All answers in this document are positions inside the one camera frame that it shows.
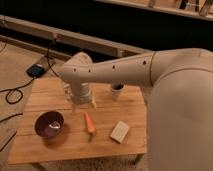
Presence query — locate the dark purple ceramic bowl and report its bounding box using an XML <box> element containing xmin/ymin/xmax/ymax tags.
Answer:
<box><xmin>34</xmin><ymin>111</ymin><xmax>64</xmax><ymax>138</ymax></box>

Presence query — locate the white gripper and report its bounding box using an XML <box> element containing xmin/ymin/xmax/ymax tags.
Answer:
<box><xmin>65</xmin><ymin>83</ymin><xmax>97</xmax><ymax>112</ymax></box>

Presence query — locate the orange pepper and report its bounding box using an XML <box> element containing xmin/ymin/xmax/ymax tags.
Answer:
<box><xmin>84</xmin><ymin>113</ymin><xmax>96</xmax><ymax>134</ymax></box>

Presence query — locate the white cup with dark contents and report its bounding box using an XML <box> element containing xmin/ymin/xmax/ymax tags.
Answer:
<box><xmin>111</xmin><ymin>85</ymin><xmax>124</xmax><ymax>100</ymax></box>

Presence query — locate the white rectangular block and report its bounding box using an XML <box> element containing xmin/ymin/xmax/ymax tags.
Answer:
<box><xmin>110</xmin><ymin>121</ymin><xmax>130</xmax><ymax>143</ymax></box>

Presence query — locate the long white baseboard rail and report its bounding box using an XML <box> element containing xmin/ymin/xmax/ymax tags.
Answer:
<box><xmin>0</xmin><ymin>15</ymin><xmax>148</xmax><ymax>57</ymax></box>

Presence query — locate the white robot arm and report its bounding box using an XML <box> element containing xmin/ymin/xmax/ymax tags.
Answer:
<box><xmin>59</xmin><ymin>48</ymin><xmax>213</xmax><ymax>171</ymax></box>

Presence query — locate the black power adapter on floor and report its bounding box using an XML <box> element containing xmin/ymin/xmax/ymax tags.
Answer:
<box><xmin>26</xmin><ymin>64</ymin><xmax>45</xmax><ymax>78</ymax></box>

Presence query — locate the wooden table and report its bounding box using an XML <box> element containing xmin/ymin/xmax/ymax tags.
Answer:
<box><xmin>8</xmin><ymin>78</ymin><xmax>147</xmax><ymax>164</ymax></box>

